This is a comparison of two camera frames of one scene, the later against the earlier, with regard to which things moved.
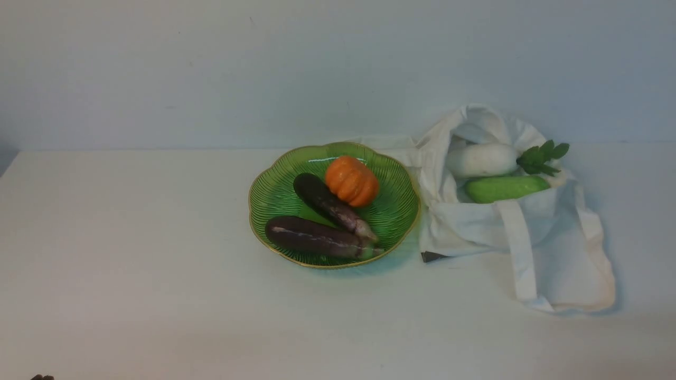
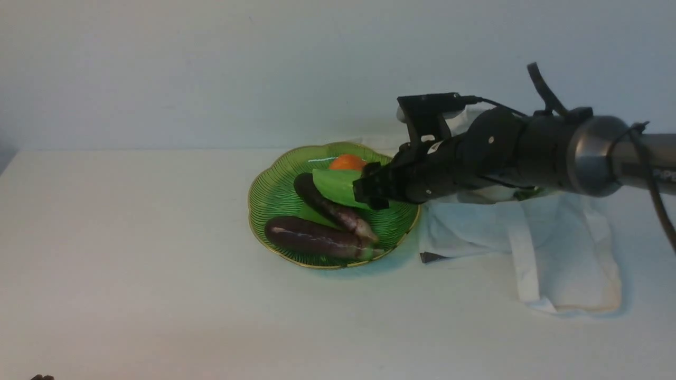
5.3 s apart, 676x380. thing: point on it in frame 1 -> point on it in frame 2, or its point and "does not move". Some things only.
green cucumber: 489,189 -> 338,184
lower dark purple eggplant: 302,235 does not move
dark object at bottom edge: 39,377 does not move
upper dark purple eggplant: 328,203 does not move
